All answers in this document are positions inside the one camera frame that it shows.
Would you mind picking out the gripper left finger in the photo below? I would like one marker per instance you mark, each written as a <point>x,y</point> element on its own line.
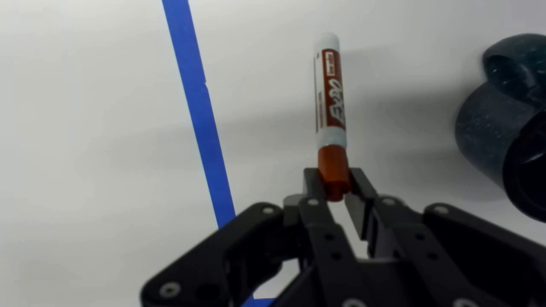
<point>256,247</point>

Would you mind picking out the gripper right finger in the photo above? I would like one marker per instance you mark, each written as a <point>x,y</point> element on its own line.
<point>448,247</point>

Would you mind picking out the white marker with red cap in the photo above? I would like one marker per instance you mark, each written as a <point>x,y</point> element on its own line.
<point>329,106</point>

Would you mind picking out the dark blue speckled mug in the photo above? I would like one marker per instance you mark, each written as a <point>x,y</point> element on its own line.
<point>503,123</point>

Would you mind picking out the blue tape strip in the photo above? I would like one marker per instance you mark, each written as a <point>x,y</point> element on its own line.
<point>200,115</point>

